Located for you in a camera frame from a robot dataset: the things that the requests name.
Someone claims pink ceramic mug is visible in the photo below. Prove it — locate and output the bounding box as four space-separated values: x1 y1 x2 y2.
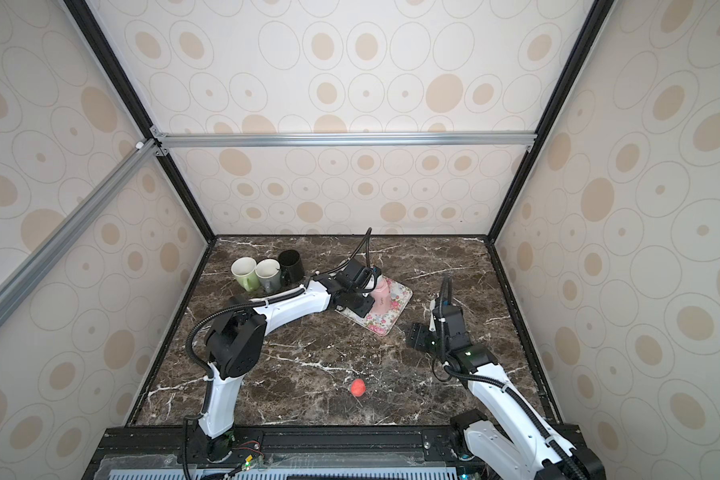
371 276 392 315

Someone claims small red toy fruit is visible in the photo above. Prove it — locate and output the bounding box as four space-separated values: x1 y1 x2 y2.
350 379 366 398

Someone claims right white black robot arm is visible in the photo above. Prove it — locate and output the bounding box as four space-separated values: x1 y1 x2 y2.
406 297 606 479

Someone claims black ceramic mug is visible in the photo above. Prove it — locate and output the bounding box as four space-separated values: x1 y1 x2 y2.
277 249 305 286

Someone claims grey ceramic mug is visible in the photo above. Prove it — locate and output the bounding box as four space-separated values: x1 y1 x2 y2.
255 259 281 294

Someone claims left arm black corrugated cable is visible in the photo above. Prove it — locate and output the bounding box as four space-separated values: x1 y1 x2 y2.
182 227 374 480

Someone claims floral rectangular tray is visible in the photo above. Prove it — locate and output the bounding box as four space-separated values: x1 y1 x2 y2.
340 275 413 336

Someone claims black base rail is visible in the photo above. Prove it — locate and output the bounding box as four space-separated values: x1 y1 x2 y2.
83 422 497 479

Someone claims horizontal aluminium frame bar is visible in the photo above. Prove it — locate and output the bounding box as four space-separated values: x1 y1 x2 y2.
157 131 536 148

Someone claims diagonal aluminium frame bar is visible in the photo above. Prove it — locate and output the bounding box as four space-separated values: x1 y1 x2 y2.
0 139 158 328

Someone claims light green ceramic mug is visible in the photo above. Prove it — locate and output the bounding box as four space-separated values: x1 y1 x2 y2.
230 257 260 292

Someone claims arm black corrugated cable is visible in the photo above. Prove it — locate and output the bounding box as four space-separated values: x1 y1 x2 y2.
430 274 589 480
182 227 374 480

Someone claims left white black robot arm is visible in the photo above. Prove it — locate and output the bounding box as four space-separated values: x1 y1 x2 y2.
184 259 381 439

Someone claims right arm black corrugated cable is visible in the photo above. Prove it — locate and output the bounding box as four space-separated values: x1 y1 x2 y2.
430 274 589 480

